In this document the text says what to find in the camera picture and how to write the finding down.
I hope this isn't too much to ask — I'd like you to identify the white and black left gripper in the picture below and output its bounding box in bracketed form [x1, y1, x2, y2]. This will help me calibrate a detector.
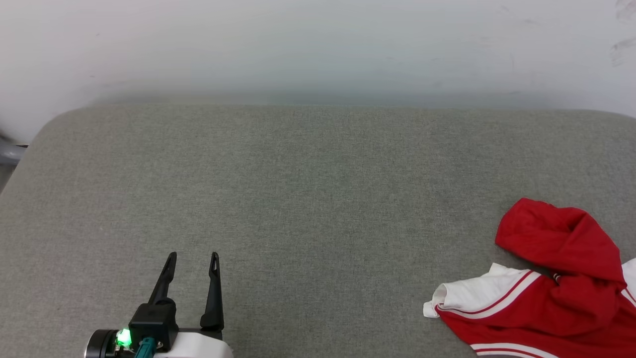
[117, 252, 234, 358]

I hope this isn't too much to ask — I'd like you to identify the red and white garment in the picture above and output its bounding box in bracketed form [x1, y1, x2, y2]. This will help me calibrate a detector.
[423, 198, 636, 358]

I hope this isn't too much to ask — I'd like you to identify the grey fabric sofa cushion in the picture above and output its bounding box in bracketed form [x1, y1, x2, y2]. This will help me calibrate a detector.
[0, 103, 636, 358]

